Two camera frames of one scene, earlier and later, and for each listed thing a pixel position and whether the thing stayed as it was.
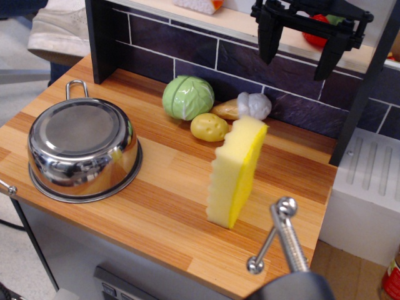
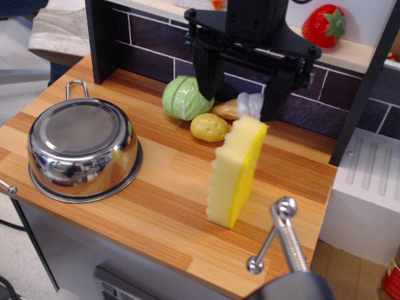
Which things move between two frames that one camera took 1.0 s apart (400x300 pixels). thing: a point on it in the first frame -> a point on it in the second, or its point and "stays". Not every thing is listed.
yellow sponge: x=235 y=160 stays
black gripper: x=344 y=23 -> x=256 y=29
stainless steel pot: x=82 y=150 stays
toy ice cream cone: x=245 y=104 stays
